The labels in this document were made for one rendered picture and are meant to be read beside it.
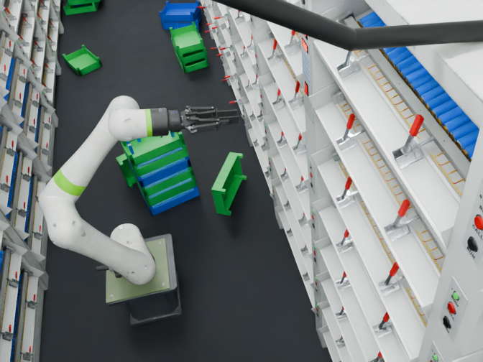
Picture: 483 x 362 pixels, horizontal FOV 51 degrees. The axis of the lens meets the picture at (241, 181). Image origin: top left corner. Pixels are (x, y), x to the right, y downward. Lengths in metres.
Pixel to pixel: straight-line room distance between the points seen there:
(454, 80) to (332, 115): 0.66
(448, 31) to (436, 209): 0.28
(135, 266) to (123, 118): 0.65
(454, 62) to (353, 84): 0.41
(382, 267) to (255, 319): 1.32
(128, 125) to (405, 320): 1.01
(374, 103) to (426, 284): 0.34
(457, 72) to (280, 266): 2.06
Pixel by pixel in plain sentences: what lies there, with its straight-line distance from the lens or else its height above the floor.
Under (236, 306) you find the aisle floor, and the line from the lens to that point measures 2.51.
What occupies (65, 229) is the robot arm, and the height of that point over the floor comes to 0.89.
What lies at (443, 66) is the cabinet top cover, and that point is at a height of 1.78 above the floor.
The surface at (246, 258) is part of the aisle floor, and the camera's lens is 2.65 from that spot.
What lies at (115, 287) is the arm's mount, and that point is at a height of 0.29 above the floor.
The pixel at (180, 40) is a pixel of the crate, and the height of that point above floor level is 0.16.
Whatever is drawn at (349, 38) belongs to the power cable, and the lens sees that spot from 0.59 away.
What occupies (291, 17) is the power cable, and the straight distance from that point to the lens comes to 0.56.
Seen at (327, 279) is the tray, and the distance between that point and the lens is 1.90.
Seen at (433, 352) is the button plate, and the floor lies 1.29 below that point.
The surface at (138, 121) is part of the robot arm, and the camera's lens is 1.67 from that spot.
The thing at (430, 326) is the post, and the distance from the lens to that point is 0.94.
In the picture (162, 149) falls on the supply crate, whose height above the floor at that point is 0.44.
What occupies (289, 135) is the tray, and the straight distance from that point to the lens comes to 1.83.
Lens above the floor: 2.15
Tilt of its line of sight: 46 degrees down
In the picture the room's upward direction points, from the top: 11 degrees counter-clockwise
